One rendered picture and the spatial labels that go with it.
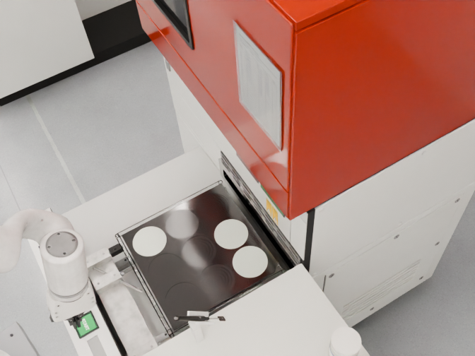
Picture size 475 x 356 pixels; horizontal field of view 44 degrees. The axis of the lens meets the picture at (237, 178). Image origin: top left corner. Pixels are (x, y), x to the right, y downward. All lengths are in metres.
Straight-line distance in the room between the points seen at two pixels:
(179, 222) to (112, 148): 1.44
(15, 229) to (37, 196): 1.95
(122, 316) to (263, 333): 0.41
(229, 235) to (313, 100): 0.76
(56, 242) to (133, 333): 0.55
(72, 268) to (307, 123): 0.54
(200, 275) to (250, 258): 0.15
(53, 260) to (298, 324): 0.67
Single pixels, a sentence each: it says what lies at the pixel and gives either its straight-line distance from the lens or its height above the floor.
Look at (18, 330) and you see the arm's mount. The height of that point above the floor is 0.87.
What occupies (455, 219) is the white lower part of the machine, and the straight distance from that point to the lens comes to 2.22.
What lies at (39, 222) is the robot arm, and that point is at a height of 1.41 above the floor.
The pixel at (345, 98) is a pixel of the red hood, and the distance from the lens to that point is 1.15.
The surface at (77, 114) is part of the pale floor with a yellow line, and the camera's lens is 3.39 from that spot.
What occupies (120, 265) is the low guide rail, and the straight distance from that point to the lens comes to 1.81.
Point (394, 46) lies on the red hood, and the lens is 1.14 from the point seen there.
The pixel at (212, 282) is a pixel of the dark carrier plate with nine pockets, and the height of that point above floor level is 0.90.
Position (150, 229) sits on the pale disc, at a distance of 1.79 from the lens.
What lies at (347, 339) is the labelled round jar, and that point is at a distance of 1.45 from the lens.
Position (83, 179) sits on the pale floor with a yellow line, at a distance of 3.10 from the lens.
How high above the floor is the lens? 2.42
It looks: 55 degrees down
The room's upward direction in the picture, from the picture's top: 6 degrees counter-clockwise
